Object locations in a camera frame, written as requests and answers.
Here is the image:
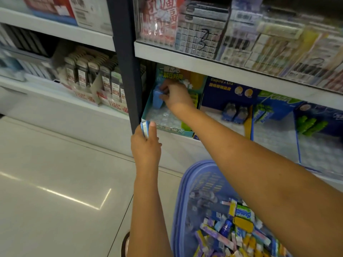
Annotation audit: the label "person's right hand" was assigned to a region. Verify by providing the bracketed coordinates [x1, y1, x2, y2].
[160, 79, 196, 115]

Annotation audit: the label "person's left hand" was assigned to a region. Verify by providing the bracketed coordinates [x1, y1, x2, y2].
[130, 121, 163, 172]

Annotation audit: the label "blue and white packets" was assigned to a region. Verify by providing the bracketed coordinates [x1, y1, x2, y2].
[140, 120, 150, 139]

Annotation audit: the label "light blue packet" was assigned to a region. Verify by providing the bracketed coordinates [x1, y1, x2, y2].
[152, 83, 165, 109]

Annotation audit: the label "person's left forearm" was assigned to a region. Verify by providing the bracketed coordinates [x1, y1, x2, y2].
[126, 167, 173, 257]

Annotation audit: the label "person's right forearm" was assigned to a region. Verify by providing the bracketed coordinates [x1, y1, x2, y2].
[171, 103, 343, 257]

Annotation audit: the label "teal cardboard display box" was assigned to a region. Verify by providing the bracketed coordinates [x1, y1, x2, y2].
[141, 63, 207, 138]

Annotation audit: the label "dark blue moon display box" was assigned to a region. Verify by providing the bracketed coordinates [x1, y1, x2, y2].
[193, 76, 261, 141]

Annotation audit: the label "grey-blue packet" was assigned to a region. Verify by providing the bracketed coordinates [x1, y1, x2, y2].
[233, 105, 249, 124]
[222, 103, 237, 122]

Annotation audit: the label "red and white packets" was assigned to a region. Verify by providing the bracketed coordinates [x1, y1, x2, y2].
[133, 0, 185, 48]

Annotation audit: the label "purple plastic shopping basket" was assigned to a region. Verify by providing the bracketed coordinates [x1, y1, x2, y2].
[170, 160, 295, 257]

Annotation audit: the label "white shelf board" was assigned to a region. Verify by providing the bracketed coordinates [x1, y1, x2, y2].
[0, 7, 116, 52]
[0, 74, 131, 121]
[134, 41, 343, 111]

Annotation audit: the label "row of small labelled bottles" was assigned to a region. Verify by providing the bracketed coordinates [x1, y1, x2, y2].
[57, 45, 146, 114]

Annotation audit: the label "green and white packet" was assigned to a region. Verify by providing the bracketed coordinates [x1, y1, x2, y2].
[253, 103, 274, 123]

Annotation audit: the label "white cardboard box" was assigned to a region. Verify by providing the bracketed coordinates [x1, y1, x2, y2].
[68, 0, 113, 36]

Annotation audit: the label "blue and green display box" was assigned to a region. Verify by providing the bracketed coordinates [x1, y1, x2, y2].
[251, 90, 304, 164]

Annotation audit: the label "person's shoe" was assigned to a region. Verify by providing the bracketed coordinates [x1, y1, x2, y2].
[121, 231, 131, 257]

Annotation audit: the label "row of clear stationery packs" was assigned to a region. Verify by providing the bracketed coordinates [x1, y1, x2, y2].
[216, 0, 343, 94]

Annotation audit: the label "pile of colourful small packets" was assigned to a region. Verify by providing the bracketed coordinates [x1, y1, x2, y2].
[189, 198, 292, 257]

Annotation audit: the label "red and blue box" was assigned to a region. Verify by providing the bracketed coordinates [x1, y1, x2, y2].
[21, 0, 79, 26]

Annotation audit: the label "bunch of green packets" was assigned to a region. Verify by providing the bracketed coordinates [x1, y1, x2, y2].
[296, 115, 329, 137]

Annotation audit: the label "row of black boxes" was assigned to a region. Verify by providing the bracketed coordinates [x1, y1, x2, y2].
[0, 23, 54, 58]

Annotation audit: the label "navy display box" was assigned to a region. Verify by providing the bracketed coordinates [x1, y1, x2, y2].
[293, 102, 343, 176]

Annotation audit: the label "dark shelf post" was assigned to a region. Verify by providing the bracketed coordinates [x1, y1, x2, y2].
[106, 0, 143, 134]

